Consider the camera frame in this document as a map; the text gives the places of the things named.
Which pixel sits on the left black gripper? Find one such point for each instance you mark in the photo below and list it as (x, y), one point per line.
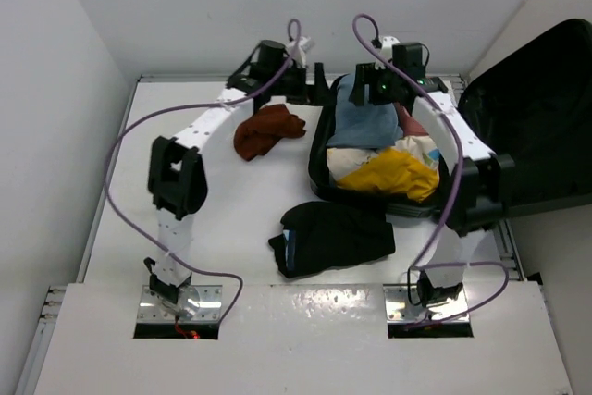
(305, 91)

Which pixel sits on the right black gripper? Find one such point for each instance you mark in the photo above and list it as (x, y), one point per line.
(363, 78)

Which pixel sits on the grey-blue towel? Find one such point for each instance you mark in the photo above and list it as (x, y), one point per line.
(368, 127)

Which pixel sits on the pink cosmetic case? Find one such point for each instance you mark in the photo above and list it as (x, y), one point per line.
(409, 125)

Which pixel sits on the rust brown towel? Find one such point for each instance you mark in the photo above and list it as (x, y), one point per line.
(258, 134)

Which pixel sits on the yellow and white garment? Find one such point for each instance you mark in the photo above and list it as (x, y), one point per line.
(408, 168)

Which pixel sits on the black garment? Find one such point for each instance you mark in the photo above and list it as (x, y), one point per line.
(317, 236)

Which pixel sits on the black hard-shell suitcase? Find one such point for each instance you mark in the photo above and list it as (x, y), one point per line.
(533, 109)

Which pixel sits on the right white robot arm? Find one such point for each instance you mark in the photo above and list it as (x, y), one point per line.
(458, 173)

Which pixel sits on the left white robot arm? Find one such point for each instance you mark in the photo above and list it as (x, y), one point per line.
(177, 178)

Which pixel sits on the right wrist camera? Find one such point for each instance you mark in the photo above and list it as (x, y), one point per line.
(384, 45)

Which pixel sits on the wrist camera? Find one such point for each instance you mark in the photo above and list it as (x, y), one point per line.
(299, 50)
(384, 45)

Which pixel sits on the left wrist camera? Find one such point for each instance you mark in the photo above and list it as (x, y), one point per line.
(299, 50)

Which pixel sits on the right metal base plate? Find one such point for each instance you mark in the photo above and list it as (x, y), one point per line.
(400, 311)

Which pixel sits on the metal base plate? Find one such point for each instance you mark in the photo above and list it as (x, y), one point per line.
(197, 304)
(400, 311)

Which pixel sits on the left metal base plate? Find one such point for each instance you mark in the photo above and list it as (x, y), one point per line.
(197, 304)

